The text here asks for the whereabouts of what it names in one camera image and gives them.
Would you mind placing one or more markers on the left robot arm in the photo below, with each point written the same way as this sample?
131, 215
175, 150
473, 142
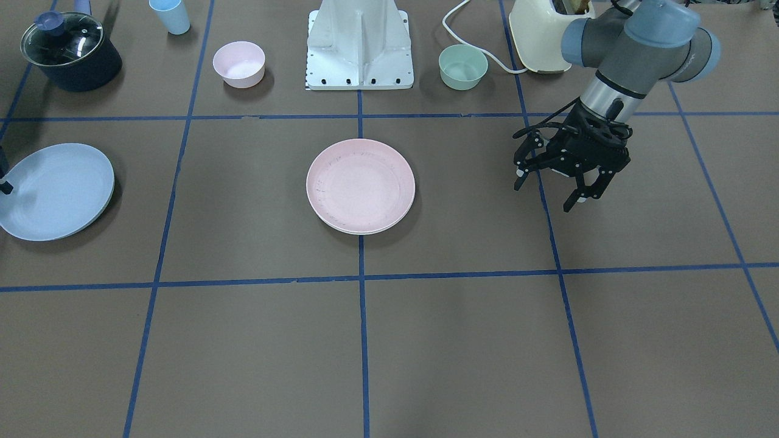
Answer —
631, 48

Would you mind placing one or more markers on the pink bowl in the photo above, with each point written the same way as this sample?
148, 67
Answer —
241, 64

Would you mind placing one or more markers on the light blue cup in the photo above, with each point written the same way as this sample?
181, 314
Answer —
173, 15

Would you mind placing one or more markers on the green bowl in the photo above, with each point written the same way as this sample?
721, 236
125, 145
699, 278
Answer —
462, 67

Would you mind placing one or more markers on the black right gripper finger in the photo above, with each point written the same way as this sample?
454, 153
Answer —
6, 187

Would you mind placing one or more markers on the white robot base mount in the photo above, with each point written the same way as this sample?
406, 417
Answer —
359, 46

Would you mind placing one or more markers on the cream plate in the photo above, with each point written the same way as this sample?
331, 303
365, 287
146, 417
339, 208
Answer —
360, 222

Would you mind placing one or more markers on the green plate under blue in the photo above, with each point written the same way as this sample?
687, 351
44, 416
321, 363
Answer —
110, 203

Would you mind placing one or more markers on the pink plate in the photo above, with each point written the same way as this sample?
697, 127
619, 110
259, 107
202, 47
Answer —
360, 174

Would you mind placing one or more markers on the cream toaster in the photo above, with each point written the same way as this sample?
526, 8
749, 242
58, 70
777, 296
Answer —
537, 28

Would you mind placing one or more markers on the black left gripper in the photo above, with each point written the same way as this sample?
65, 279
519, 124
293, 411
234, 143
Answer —
565, 145

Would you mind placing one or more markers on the dark blue pot with lid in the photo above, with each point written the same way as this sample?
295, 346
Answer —
72, 48

